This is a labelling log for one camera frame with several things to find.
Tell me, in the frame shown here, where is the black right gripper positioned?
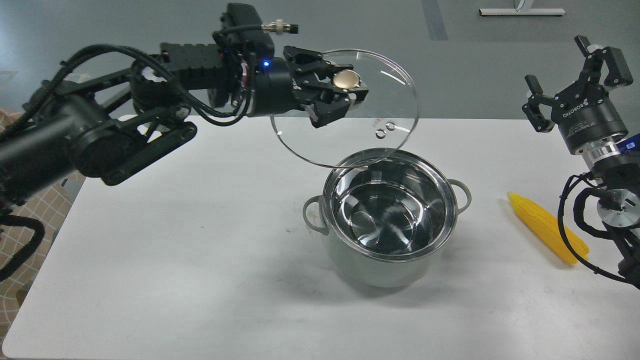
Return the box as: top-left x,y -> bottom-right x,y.
522,35 -> 634,155

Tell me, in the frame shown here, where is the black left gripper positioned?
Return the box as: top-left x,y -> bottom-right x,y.
248,45 -> 370,129

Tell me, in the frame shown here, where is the glass pot lid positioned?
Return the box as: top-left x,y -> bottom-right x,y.
270,48 -> 420,169

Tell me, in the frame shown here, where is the yellow corn cob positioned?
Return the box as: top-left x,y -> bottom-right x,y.
507,192 -> 579,265

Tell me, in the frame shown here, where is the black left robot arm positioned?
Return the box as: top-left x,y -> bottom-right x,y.
0,3 -> 368,280

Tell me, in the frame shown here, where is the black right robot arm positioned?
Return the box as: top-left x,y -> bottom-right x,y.
522,35 -> 639,288

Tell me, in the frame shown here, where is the grey steel cooking pot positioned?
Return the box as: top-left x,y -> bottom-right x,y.
302,147 -> 473,289

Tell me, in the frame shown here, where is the white stand base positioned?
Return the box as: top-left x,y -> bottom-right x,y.
478,0 -> 566,17

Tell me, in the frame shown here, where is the beige checkered cloth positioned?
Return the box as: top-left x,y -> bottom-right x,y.
0,108 -> 86,346

